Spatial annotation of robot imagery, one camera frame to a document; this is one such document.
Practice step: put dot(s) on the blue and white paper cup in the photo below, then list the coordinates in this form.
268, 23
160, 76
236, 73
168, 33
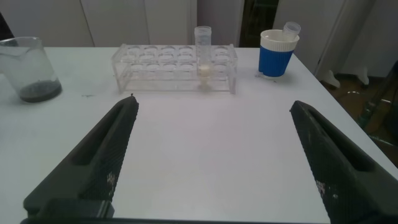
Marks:
275, 60

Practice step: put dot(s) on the clear acrylic test tube rack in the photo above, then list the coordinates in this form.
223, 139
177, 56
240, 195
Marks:
161, 74

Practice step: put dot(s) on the test tube with red liquid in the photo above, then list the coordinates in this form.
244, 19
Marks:
291, 29

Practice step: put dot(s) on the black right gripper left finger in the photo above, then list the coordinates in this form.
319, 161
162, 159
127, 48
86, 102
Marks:
90, 174

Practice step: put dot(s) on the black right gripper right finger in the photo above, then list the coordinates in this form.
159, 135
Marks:
342, 174

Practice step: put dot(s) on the clear glass beaker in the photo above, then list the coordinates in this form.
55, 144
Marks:
40, 91

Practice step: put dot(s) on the test tube with yellowish liquid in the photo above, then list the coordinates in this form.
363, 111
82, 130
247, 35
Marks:
203, 70

